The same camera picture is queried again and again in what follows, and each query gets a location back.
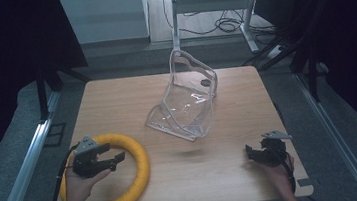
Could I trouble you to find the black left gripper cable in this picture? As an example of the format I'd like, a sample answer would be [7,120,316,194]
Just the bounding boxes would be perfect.
[37,142,86,201]

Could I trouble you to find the black floor bracket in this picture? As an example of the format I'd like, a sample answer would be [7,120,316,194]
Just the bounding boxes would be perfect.
[41,121,70,149]

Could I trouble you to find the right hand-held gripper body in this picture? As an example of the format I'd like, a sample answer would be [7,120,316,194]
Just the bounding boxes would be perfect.
[258,128,297,168]

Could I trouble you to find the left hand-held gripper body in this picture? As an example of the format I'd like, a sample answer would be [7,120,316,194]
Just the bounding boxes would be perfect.
[69,133,112,180]

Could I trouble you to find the clear plastic bag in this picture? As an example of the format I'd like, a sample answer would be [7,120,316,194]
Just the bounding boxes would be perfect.
[136,45,225,148]

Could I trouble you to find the white metal desk frame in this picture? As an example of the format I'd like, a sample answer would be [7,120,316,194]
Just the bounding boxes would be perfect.
[168,0,268,62]

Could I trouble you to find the yellow ring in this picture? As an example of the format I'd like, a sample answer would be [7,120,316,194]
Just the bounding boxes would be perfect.
[53,129,155,201]

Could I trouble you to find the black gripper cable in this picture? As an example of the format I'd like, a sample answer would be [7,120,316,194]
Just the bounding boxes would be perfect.
[270,143,299,196]
[37,142,86,201]

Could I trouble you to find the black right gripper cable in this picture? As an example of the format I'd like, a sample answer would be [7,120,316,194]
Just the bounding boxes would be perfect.
[270,143,299,196]

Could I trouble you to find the black floor cables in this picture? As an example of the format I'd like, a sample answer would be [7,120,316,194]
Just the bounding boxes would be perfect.
[162,0,278,49]

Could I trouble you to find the white power strip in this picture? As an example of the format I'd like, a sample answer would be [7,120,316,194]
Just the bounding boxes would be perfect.
[265,43,288,60]

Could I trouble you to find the black curtain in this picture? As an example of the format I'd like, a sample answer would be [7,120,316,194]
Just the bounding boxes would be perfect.
[0,0,100,185]
[251,0,357,169]

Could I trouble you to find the person's left hand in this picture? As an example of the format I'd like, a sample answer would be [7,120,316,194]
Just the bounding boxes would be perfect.
[62,161,116,201]

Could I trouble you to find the person's right hand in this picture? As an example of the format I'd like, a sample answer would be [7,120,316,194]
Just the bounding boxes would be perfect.
[260,153,300,197]

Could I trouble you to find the aluminium floor rail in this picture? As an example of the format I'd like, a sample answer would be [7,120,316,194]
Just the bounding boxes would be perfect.
[292,66,357,201]
[0,89,72,201]

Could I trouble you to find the black metal stand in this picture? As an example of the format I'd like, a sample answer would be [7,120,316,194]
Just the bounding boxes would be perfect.
[33,63,96,121]

